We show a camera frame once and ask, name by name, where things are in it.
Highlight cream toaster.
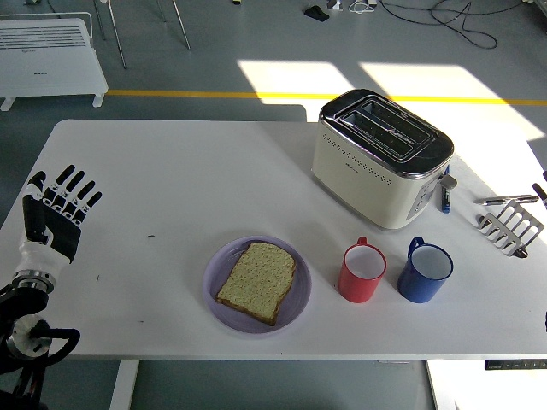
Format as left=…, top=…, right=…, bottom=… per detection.
left=310, top=88, right=457, bottom=231

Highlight silver toast rack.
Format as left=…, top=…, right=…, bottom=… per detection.
left=476, top=200, right=546, bottom=260

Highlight white panel heater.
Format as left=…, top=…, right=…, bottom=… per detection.
left=0, top=12, right=109, bottom=112

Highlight black floor device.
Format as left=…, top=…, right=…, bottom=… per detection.
left=303, top=4, right=330, bottom=22

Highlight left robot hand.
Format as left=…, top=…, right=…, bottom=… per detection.
left=17, top=164, right=103, bottom=274

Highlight blue marker pen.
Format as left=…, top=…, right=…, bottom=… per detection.
left=438, top=181, right=452, bottom=214

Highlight bread slice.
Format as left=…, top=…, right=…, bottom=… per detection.
left=215, top=241, right=297, bottom=327

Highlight blue enamel mug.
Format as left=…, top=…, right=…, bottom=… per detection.
left=397, top=237, right=454, bottom=305

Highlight black table control panel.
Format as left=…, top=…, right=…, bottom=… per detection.
left=484, top=359, right=547, bottom=371

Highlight white table leg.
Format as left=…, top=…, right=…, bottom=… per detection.
left=109, top=360, right=140, bottom=410
left=424, top=360, right=441, bottom=410

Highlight purple plate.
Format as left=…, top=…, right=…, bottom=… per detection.
left=202, top=236, right=313, bottom=338

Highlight white coiled cable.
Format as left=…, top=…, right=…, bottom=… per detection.
left=348, top=0, right=379, bottom=15

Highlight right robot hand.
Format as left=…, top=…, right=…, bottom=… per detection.
left=532, top=170, right=547, bottom=210

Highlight black floor cable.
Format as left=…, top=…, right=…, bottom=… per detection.
left=379, top=0, right=499, bottom=49

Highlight metal chair legs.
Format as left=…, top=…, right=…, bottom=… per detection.
left=91, top=0, right=192, bottom=70

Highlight red enamel mug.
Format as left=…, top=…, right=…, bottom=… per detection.
left=337, top=236, right=389, bottom=304

